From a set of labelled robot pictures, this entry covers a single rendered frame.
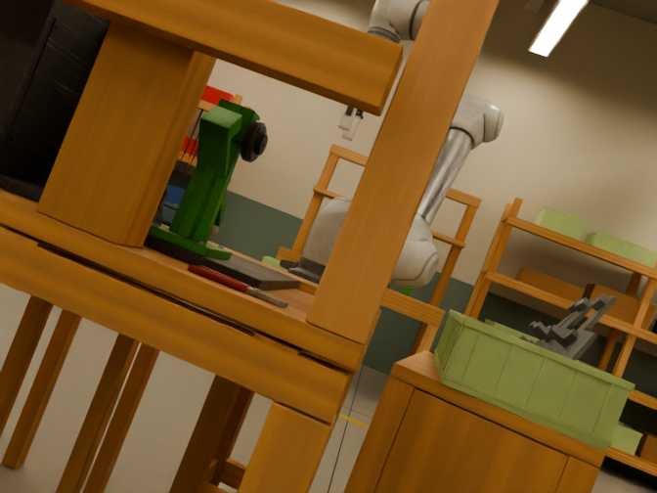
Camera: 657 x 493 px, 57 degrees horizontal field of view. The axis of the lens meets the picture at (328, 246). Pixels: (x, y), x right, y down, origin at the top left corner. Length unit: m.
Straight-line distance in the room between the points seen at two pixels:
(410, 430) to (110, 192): 0.96
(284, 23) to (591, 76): 6.67
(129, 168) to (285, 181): 6.03
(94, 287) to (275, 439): 0.34
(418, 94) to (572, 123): 6.40
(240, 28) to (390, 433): 1.06
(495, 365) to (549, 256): 5.48
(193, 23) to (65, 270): 0.40
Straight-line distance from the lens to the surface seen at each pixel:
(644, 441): 6.93
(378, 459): 1.61
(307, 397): 0.87
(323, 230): 1.81
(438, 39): 0.91
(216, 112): 1.08
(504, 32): 7.41
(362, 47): 0.86
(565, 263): 7.03
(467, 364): 1.54
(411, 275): 1.74
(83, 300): 0.96
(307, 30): 0.87
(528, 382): 1.56
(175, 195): 6.63
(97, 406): 1.84
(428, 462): 1.59
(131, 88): 0.97
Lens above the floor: 0.98
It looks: 1 degrees up
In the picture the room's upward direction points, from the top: 21 degrees clockwise
